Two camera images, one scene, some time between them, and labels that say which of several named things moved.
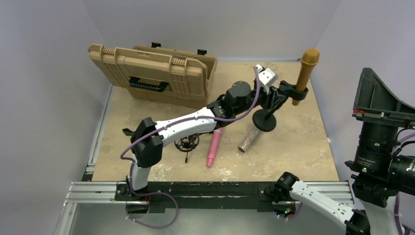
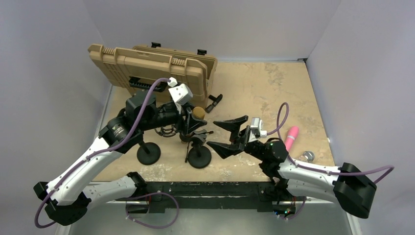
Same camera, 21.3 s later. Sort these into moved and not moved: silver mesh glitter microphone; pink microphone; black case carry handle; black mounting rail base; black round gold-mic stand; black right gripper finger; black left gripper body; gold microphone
Moved: black right gripper finger; pink microphone; silver mesh glitter microphone; black round gold-mic stand; gold microphone; black left gripper body
Not moved: black case carry handle; black mounting rail base
